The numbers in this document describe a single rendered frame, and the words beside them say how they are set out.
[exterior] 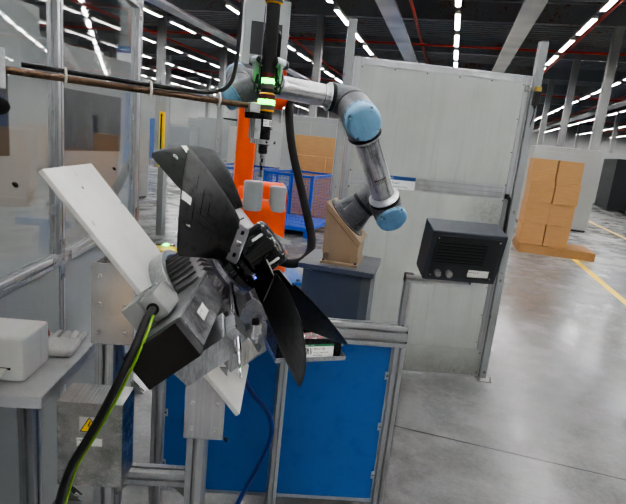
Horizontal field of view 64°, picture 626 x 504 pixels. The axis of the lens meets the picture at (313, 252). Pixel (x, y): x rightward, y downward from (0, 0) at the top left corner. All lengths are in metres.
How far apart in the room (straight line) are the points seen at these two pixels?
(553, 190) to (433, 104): 6.26
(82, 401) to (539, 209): 8.60
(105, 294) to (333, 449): 1.13
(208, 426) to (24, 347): 0.47
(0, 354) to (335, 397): 1.12
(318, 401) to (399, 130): 1.84
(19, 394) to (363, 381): 1.13
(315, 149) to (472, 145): 6.31
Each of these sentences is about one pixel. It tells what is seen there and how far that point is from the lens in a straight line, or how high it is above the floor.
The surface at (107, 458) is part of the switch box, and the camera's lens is 1.36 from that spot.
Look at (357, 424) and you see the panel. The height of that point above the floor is 0.45.
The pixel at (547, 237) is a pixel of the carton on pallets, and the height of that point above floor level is 0.29.
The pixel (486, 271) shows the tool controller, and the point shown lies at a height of 1.10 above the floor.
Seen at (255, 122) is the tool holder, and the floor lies 1.51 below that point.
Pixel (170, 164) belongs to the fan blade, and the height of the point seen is 1.38.
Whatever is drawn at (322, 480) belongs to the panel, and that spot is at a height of 0.20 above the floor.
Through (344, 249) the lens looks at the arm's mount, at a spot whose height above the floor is 1.07.
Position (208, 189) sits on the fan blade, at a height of 1.36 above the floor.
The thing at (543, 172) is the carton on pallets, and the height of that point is 1.37.
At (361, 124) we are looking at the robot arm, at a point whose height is 1.54.
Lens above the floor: 1.47
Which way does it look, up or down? 12 degrees down
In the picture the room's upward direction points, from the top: 6 degrees clockwise
